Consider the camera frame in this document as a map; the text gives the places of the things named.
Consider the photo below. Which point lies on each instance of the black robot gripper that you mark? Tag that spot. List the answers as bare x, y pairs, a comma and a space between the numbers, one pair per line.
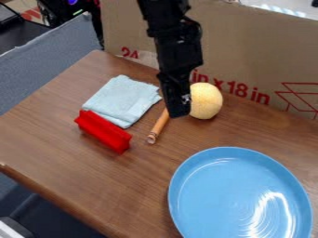
178, 43

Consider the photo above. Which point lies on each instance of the light blue cloth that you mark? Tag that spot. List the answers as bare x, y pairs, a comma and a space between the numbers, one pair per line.
123, 100

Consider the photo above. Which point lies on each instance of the red plastic block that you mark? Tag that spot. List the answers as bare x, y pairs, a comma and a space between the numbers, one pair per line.
110, 134

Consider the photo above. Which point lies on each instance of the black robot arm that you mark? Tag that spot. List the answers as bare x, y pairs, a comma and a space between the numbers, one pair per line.
156, 9

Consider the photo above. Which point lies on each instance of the yellow potato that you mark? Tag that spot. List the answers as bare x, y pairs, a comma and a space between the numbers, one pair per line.
206, 101

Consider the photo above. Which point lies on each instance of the orange crayon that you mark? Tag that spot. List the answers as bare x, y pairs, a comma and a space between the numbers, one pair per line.
158, 127

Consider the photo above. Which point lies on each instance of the grey fabric panel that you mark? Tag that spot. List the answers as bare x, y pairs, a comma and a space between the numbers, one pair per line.
31, 65

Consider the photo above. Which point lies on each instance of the black equipment in background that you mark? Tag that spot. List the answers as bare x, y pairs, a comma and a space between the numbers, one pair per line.
59, 11

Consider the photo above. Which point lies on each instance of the blue round plate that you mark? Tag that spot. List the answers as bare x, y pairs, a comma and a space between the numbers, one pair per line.
231, 192

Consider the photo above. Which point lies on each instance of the brown cardboard box wall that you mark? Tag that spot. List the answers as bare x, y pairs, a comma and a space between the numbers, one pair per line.
259, 53

